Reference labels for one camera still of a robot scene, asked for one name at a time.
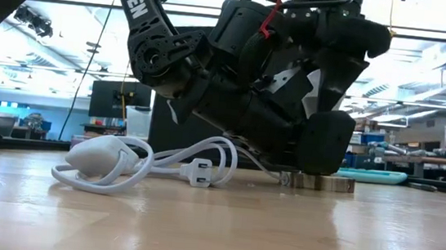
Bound black hanging cable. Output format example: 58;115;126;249
58;0;117;146

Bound black room divider panel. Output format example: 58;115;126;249
145;22;237;161

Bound red zip tie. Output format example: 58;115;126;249
258;0;288;41

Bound black computer monitor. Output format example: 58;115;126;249
87;78;154;123

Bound brass lamp socket base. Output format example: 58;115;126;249
278;169;357;195

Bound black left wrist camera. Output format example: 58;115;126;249
265;63;315;109

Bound low cluttered background table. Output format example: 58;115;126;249
79;121;150;146

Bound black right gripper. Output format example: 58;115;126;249
289;8;394;119

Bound yellow hanging cable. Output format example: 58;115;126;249
117;61;132;122

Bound white lamp power cord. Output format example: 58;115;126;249
48;119;288;212

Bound yellow hanging pull cord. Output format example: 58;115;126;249
385;0;400;39

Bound clear plastic storage bin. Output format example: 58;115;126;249
123;105;154;140

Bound grey office chair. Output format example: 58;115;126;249
0;115;19;139

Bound blue storage bin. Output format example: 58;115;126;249
360;131;387;146

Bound teal tray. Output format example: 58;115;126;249
334;165;408;188

